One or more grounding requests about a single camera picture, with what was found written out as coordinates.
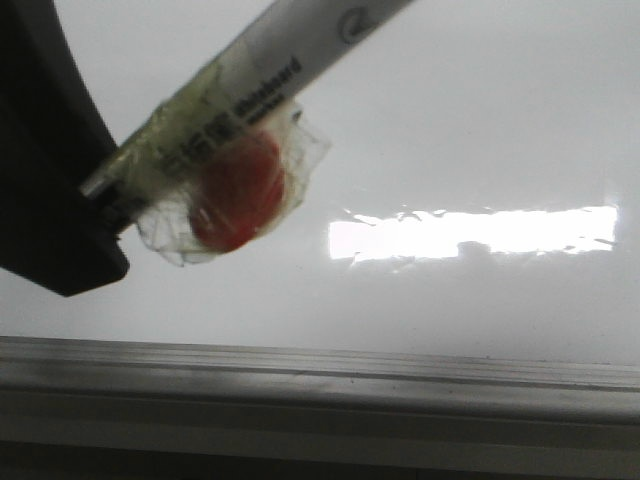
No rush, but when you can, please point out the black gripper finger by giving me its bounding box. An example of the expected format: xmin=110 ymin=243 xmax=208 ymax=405
xmin=1 ymin=1 xmax=129 ymax=297

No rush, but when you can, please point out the white whiteboard marker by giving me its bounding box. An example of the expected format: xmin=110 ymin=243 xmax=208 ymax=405
xmin=81 ymin=1 xmax=408 ymax=199

